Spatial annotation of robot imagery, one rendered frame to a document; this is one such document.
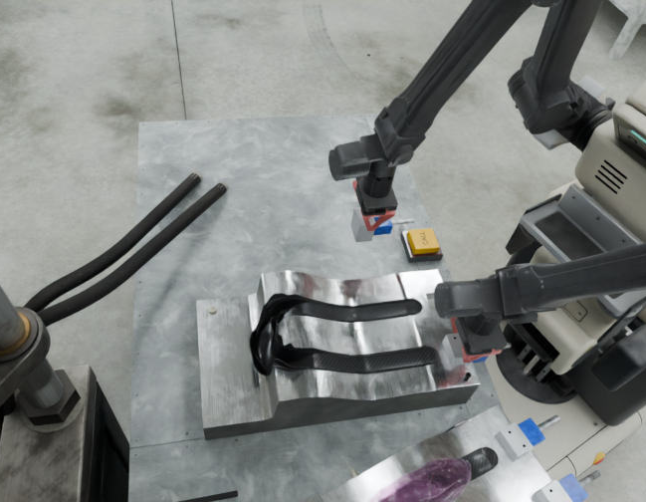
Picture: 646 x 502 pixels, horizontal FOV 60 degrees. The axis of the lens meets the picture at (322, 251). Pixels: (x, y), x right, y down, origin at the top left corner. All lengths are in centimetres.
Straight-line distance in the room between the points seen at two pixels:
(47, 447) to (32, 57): 258
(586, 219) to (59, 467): 105
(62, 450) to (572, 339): 103
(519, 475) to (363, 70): 259
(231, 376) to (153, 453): 18
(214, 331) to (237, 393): 14
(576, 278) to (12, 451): 95
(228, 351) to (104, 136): 191
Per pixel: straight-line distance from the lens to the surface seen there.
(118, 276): 111
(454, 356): 106
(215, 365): 106
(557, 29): 90
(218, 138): 153
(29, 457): 114
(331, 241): 130
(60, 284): 115
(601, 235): 116
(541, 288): 79
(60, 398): 112
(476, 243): 250
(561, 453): 181
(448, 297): 88
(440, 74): 85
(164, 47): 339
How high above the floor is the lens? 180
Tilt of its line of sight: 52 degrees down
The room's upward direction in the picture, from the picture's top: 9 degrees clockwise
